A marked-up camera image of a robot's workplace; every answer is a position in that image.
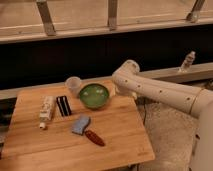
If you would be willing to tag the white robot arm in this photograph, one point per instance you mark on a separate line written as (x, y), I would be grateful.
(196, 101)

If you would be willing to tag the black white striped eraser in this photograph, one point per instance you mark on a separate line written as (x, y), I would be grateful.
(63, 106)

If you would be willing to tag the green bowl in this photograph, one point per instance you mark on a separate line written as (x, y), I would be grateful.
(94, 95)

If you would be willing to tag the clear plastic cup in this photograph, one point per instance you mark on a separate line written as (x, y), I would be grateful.
(74, 85)

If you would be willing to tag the clear plastic bottle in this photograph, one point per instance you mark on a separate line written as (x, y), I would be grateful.
(188, 61)

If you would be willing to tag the middle metal railing bracket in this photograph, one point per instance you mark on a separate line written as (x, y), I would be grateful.
(112, 14)

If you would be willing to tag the metal railing bracket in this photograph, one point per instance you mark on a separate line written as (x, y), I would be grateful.
(44, 12)
(112, 14)
(193, 15)

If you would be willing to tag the left metal railing bracket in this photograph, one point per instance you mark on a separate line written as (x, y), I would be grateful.
(44, 12)

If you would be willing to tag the right metal railing bracket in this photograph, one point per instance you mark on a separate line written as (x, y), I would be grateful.
(193, 15)

